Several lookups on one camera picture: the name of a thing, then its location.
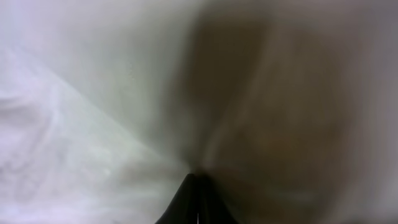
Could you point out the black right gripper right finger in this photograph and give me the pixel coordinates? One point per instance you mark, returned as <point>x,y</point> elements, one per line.
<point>212,210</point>

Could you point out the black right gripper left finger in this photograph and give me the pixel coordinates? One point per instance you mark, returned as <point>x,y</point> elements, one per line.
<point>183,209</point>

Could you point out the beige khaki shorts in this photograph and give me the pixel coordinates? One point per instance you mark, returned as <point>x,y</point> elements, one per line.
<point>289,107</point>

